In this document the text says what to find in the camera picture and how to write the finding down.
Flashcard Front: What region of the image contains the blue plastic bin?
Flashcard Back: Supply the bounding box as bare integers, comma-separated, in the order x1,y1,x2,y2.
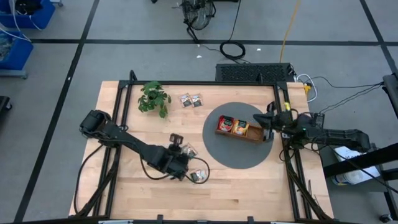
0,29,34,71
0,0,57,30

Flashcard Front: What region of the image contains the black mesh computer tower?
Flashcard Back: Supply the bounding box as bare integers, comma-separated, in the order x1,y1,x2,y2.
215,63,297,83

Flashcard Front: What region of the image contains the black equipment foot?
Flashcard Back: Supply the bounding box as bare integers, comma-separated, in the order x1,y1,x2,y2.
0,95,13,113

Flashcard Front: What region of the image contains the coiled black cable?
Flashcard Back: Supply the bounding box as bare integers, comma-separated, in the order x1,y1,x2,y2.
219,40,246,61

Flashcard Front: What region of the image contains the orange peach tea sachet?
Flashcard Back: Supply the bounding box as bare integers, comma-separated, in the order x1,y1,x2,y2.
232,119,250,137

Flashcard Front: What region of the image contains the long yellow cable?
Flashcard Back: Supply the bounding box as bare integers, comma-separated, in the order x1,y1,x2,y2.
279,0,302,63

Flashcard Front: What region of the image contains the red strawberry tea sachet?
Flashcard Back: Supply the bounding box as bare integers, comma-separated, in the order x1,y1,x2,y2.
217,115,235,133

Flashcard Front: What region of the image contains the black metal beam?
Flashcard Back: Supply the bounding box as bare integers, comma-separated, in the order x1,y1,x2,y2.
322,151,398,179

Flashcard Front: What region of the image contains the black floor fan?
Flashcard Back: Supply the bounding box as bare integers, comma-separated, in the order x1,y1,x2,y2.
180,0,217,43

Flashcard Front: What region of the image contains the wooden three-compartment tray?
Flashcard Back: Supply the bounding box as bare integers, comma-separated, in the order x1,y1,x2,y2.
215,114,266,144

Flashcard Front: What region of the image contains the cream tea sachet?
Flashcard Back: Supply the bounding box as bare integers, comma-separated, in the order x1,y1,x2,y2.
190,93,205,108
183,143,199,159
179,93,193,109
190,168,209,184

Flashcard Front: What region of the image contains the grey round woven mat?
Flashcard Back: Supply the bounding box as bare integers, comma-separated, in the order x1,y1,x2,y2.
202,101,275,170

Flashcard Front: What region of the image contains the white paper booklet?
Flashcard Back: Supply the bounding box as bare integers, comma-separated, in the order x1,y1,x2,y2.
330,142,382,187

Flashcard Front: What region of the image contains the green plant in white pot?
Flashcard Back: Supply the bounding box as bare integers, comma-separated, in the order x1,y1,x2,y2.
137,81,172,119

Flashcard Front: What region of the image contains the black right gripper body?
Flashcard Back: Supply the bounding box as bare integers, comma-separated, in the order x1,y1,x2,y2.
266,101,300,142

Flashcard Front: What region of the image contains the white looped cable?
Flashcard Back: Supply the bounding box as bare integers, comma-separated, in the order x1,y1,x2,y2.
296,73,319,103

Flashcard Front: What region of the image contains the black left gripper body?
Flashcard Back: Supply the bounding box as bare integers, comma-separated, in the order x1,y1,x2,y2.
155,133,191,182

